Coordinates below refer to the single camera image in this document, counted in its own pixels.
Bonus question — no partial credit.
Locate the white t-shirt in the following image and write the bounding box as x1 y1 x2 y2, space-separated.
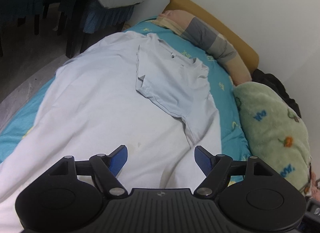
1 31 221 232

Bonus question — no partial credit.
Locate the green fleece blanket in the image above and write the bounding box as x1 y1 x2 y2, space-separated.
233 82 311 196

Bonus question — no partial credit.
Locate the teal patterned bed sheet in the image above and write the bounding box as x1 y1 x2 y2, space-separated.
0 15 252 190

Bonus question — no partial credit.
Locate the black clothing pile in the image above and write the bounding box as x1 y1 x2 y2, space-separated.
251 69 301 118

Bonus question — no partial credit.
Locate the plaid pillow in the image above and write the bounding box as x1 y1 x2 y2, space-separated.
152 10 252 85

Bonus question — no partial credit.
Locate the blue covered chair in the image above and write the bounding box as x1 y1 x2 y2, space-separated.
1 0 136 58

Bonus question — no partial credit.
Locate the mustard yellow headboard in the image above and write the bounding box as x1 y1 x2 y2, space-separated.
163 0 259 73

